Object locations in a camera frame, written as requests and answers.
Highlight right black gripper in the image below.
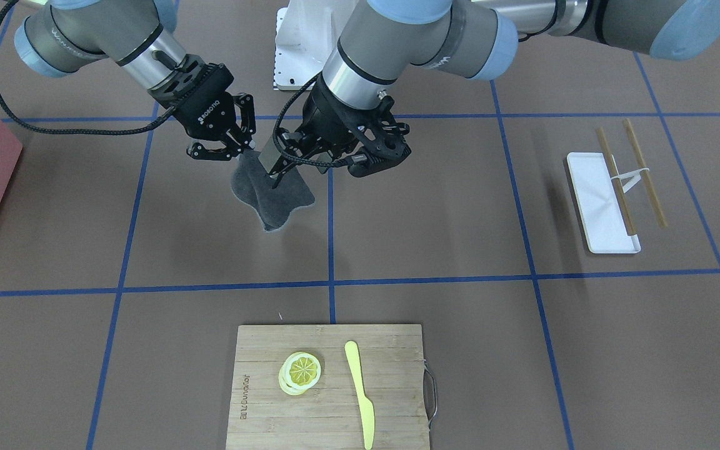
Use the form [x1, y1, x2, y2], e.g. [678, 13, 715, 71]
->
[148, 55, 256, 161]

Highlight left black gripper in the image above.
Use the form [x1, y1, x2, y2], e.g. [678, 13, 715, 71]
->
[265, 81, 373, 191]

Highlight grey cloth towel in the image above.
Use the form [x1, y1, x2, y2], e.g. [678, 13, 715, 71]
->
[231, 150, 315, 233]

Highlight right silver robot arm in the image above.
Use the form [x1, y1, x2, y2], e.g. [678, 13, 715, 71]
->
[14, 1, 256, 161]

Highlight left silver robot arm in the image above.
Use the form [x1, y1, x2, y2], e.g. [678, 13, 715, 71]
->
[259, 1, 720, 188]

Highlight yellow lemon slice toy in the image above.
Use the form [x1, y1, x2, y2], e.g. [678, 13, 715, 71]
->
[278, 351, 322, 396]

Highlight yellow plastic knife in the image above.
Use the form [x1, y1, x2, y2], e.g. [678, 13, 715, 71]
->
[344, 340, 376, 449]

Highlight wooden cutting board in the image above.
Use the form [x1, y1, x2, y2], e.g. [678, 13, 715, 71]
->
[226, 324, 431, 449]

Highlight white towel rack stand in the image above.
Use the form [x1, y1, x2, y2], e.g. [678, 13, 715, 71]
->
[566, 119, 668, 254]

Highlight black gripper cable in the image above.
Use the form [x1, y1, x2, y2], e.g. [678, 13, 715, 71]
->
[0, 0, 179, 136]

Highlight white camera pillar base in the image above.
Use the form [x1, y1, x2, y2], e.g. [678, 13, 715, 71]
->
[272, 1, 358, 91]

